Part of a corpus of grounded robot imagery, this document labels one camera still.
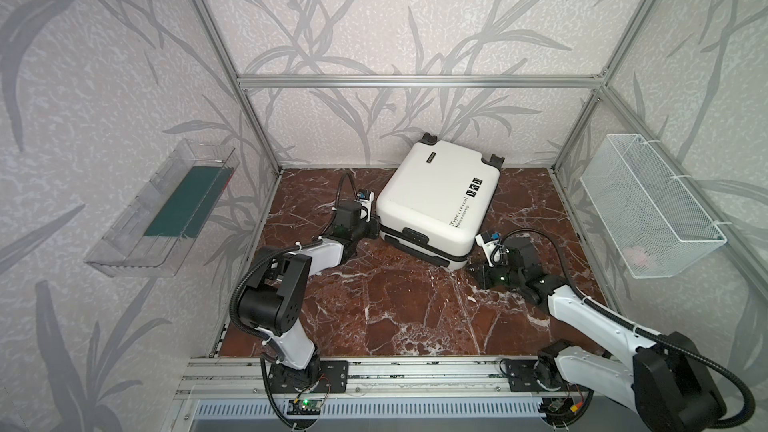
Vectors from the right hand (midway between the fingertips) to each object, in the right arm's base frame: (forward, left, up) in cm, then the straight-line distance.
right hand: (467, 259), depth 85 cm
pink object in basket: (-5, -39, +12) cm, 41 cm away
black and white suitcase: (+13, +9, +11) cm, 19 cm away
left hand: (+17, +25, +2) cm, 31 cm away
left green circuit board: (-34, +42, -9) cm, 55 cm away
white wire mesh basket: (-5, -36, +25) cm, 44 cm away
